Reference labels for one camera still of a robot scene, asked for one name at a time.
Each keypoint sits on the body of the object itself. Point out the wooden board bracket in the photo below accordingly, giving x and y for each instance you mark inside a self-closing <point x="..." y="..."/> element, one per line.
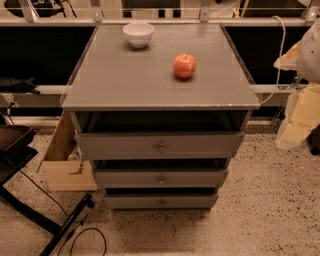
<point x="63" y="171"/>

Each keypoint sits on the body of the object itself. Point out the grey drawer cabinet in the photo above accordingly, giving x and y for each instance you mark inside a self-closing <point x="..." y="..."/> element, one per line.
<point x="120" y="89"/>

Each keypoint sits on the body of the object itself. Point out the grey drawer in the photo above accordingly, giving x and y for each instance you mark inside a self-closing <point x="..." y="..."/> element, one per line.
<point x="160" y="178"/>
<point x="183" y="145"/>
<point x="161" y="202"/>

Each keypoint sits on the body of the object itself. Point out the black cloth on rail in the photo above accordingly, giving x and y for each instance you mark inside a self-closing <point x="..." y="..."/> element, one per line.
<point x="16" y="85"/>

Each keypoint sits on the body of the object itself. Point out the grey metal rail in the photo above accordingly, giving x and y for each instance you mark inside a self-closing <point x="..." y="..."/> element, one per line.
<point x="50" y="95"/>

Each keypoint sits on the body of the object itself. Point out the red apple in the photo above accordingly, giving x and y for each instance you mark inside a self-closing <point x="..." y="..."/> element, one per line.
<point x="184" y="65"/>

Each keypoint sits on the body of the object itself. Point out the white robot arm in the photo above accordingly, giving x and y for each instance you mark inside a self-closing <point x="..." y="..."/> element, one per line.
<point x="304" y="56"/>

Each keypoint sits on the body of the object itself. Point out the black stand frame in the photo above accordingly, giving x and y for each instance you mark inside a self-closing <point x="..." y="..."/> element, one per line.
<point x="15" y="153"/>

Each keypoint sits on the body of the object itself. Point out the grey bottom drawer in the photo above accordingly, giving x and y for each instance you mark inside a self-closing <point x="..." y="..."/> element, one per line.
<point x="161" y="202"/>

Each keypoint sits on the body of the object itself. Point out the grey top drawer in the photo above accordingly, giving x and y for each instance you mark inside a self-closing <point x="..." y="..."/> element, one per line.
<point x="183" y="145"/>

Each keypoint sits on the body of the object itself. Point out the white ceramic bowl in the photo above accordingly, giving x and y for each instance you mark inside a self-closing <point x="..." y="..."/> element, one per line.
<point x="138" y="34"/>

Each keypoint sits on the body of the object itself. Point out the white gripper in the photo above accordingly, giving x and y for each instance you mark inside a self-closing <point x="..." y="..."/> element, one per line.
<point x="310" y="55"/>

